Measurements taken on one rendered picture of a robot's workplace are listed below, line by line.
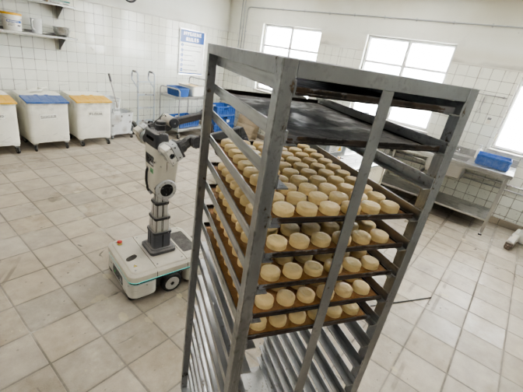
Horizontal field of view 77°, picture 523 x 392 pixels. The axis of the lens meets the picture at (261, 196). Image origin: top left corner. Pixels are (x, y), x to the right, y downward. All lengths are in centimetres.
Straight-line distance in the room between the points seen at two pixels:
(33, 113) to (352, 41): 512
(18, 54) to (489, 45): 663
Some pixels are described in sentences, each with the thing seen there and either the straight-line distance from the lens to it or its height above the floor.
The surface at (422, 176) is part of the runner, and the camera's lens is 92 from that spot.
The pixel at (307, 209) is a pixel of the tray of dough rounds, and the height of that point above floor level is 151.
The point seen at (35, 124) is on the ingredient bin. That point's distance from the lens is 567.
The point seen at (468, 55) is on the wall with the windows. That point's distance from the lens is 591.
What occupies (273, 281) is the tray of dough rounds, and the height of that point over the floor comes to 131.
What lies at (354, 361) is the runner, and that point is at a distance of 124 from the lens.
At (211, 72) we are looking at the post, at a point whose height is 173.
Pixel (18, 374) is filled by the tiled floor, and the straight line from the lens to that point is 246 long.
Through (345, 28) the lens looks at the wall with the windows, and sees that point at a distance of 657.
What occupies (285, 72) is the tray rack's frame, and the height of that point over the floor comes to 180.
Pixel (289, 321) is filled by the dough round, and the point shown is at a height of 113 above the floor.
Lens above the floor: 182
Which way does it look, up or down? 24 degrees down
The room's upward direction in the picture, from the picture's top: 10 degrees clockwise
